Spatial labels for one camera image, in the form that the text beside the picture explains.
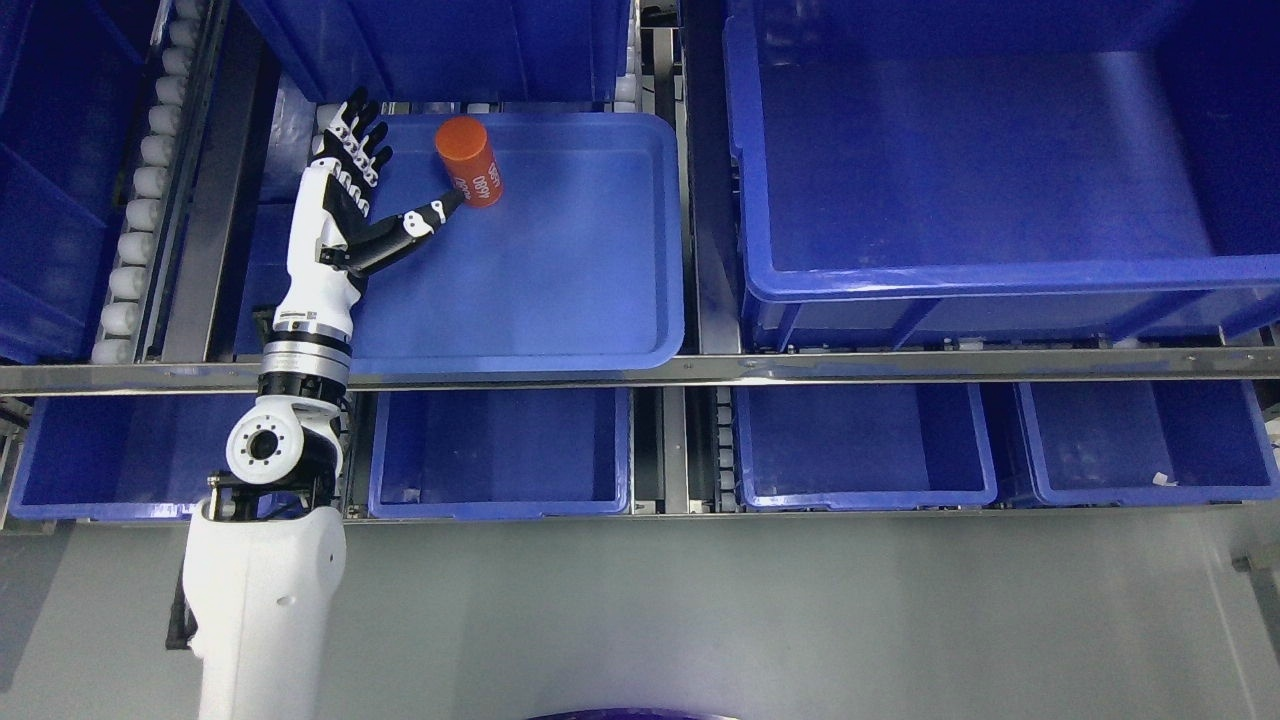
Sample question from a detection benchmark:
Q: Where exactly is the blue shallow tray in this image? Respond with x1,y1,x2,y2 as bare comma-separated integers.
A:
352,113,684,375

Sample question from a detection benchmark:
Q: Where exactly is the blue bin top centre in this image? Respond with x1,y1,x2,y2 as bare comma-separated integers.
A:
242,1,634,104

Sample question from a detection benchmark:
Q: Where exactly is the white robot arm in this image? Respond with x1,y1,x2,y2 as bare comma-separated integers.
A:
182,329,351,719

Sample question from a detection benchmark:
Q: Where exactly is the blue bin far left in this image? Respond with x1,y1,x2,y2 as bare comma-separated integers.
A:
1,1,157,364

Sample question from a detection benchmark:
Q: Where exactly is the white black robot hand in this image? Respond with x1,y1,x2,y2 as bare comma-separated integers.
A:
271,86,465,345

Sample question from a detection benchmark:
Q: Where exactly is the large blue bin right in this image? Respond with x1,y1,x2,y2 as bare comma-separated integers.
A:
723,1,1279,351

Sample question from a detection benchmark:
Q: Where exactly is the metal shelf front rail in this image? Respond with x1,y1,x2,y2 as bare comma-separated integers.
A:
1,346,1279,397

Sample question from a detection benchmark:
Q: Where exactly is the orange cylindrical capacitor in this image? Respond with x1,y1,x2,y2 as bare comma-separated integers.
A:
434,115,506,208

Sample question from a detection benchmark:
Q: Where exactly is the white roller conveyor track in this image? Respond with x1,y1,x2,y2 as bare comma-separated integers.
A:
90,1,209,365

